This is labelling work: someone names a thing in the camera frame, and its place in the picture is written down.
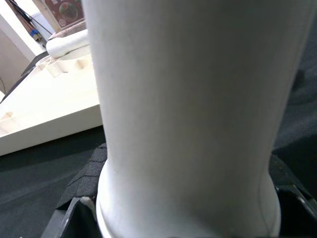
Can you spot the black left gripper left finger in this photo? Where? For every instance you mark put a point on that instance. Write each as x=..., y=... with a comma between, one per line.
x=84, y=178

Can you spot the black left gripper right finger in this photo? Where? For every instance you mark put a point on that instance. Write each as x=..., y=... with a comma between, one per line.
x=292, y=193

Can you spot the white plastic table leg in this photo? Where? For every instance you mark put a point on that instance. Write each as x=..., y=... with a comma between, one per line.
x=67, y=43
x=193, y=111

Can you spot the black tablecloth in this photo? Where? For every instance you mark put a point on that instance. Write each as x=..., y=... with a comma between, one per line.
x=37, y=186

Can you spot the beige patterned cover cloth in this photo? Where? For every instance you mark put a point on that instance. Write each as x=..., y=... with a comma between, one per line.
x=67, y=31

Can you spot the orange-lidded clear storage bin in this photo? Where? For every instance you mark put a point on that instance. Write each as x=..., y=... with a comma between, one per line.
x=67, y=12

